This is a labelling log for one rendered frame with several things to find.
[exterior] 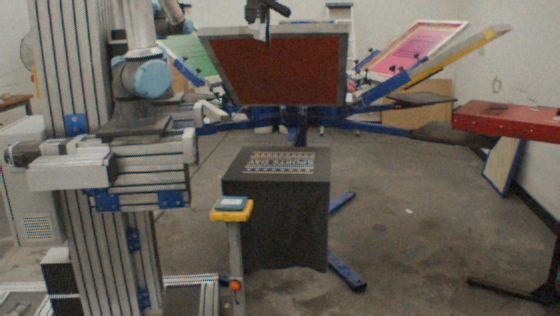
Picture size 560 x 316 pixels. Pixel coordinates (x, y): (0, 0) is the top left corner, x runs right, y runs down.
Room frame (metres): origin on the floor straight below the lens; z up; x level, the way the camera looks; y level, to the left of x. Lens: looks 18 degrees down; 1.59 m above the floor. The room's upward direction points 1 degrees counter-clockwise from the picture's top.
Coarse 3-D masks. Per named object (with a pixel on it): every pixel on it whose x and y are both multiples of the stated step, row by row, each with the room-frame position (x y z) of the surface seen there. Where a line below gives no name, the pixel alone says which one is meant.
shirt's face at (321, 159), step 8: (240, 152) 2.08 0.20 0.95; (248, 152) 2.07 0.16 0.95; (296, 152) 2.06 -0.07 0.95; (304, 152) 2.05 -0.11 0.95; (312, 152) 2.05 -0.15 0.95; (320, 152) 2.04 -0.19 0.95; (328, 152) 2.04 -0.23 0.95; (240, 160) 1.95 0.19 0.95; (320, 160) 1.92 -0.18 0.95; (328, 160) 1.92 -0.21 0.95; (232, 168) 1.84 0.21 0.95; (240, 168) 1.84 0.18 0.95; (320, 168) 1.81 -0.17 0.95; (328, 168) 1.81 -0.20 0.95; (224, 176) 1.74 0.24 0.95; (232, 176) 1.74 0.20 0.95; (240, 176) 1.74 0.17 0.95; (248, 176) 1.74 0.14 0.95; (256, 176) 1.73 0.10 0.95; (264, 176) 1.73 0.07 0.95; (272, 176) 1.73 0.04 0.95; (280, 176) 1.73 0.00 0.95; (288, 176) 1.72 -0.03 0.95; (296, 176) 1.72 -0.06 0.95; (304, 176) 1.72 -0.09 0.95; (312, 176) 1.72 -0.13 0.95; (320, 176) 1.71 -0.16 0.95; (328, 176) 1.71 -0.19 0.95
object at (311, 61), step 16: (288, 48) 1.82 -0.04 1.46; (304, 48) 1.81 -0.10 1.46; (320, 48) 1.81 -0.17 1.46; (336, 48) 1.80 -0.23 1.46; (288, 64) 1.94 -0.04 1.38; (304, 64) 1.94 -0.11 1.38; (320, 64) 1.93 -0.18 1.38; (336, 64) 1.92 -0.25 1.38; (288, 80) 2.09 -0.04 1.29; (304, 80) 2.08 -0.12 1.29; (320, 80) 2.07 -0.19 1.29; (336, 80) 2.07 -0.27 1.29; (288, 96) 2.26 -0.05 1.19; (304, 96) 2.25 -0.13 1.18; (320, 96) 2.24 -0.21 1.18; (336, 96) 2.24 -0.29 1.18
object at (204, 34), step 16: (208, 32) 1.75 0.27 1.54; (224, 32) 1.74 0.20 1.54; (240, 32) 1.74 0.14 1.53; (272, 32) 1.72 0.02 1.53; (288, 32) 1.71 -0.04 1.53; (304, 32) 1.71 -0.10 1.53; (320, 32) 1.70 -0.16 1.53; (336, 32) 1.69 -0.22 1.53; (208, 48) 1.84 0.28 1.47; (224, 80) 2.11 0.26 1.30
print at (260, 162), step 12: (252, 156) 2.01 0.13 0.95; (264, 156) 2.00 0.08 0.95; (276, 156) 2.00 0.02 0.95; (288, 156) 1.99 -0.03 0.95; (300, 156) 1.99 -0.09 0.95; (312, 156) 1.98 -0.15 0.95; (252, 168) 1.83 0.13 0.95; (264, 168) 1.83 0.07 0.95; (276, 168) 1.83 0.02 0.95; (288, 168) 1.82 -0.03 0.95; (300, 168) 1.82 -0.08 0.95; (312, 168) 1.81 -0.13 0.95
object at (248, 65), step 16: (224, 48) 1.84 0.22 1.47; (240, 48) 1.83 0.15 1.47; (256, 48) 1.83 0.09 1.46; (272, 48) 1.82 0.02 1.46; (224, 64) 1.96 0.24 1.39; (240, 64) 1.96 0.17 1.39; (256, 64) 1.95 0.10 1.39; (272, 64) 1.95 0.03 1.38; (240, 80) 2.11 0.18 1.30; (256, 80) 2.10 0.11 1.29; (272, 80) 2.10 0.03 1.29; (240, 96) 2.28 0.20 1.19; (256, 96) 2.28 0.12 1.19; (272, 96) 2.27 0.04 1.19
